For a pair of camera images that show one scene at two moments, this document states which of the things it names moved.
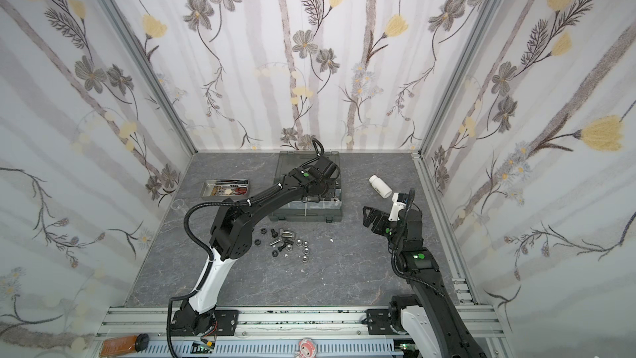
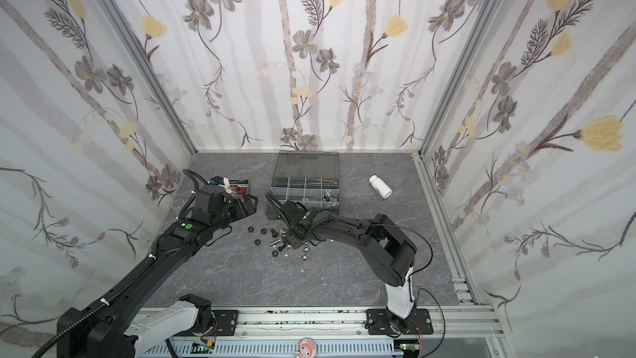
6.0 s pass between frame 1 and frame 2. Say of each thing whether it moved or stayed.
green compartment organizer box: stayed
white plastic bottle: stayed
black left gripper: moved
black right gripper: moved
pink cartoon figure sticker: stayed
